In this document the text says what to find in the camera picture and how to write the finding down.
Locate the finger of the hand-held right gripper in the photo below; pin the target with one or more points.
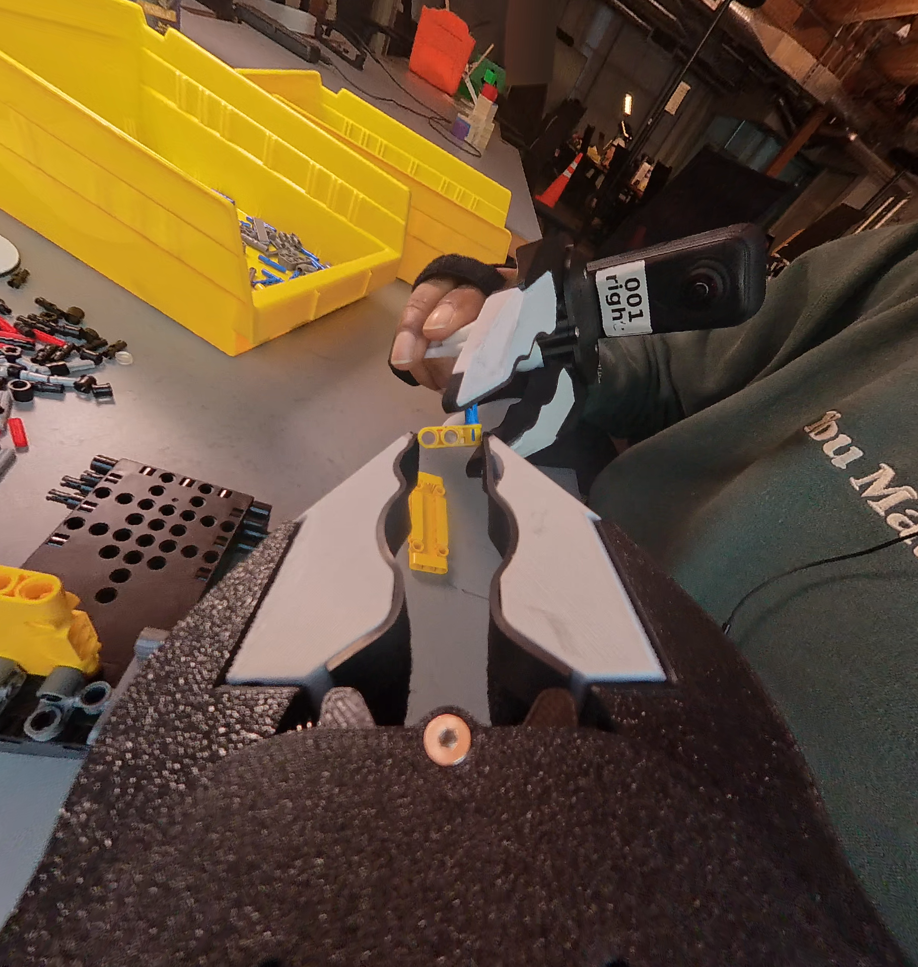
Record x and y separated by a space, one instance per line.
504 340
553 408

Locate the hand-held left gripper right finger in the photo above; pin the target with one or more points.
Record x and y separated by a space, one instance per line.
572 597

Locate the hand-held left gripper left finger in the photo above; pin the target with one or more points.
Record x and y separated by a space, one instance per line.
323 597

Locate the short yellow lego beam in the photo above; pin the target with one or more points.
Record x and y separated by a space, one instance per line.
450 437

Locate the yellow lego panel piece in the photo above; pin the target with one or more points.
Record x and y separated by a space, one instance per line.
428 525

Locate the black lego base block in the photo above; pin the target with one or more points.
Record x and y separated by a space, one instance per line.
149 544

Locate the pile of small lego parts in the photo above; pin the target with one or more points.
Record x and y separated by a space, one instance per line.
28 355

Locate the person's right hand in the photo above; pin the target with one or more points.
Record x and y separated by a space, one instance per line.
421 317

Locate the orange traffic cone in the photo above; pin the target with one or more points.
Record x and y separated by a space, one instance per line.
563 181

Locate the yellow storage bin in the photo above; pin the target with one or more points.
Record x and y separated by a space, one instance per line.
126 226
443 196
292 143

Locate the colourful brick model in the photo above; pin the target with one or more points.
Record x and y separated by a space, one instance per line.
480 106

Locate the heap of grey blue pieces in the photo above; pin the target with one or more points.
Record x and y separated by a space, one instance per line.
281 253

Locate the orange plastic bin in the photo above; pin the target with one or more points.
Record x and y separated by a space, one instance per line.
440 49

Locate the black power strip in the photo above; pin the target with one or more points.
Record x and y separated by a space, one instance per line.
300 30

